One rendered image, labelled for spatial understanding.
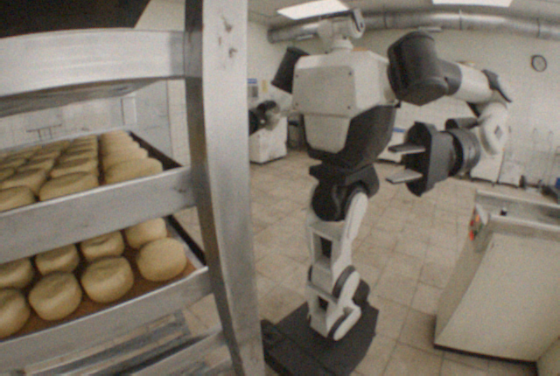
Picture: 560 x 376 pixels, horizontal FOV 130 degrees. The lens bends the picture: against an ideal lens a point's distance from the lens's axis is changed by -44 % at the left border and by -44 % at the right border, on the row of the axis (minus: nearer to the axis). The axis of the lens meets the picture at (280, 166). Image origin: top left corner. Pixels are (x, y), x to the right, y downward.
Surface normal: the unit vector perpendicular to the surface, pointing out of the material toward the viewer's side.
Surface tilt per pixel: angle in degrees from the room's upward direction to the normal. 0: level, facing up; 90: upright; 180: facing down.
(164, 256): 0
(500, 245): 90
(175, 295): 90
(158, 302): 90
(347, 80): 90
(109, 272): 0
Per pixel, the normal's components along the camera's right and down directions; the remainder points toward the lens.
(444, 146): 0.28, 0.28
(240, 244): 0.68, 0.22
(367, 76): -0.04, 0.22
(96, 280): 0.00, -0.96
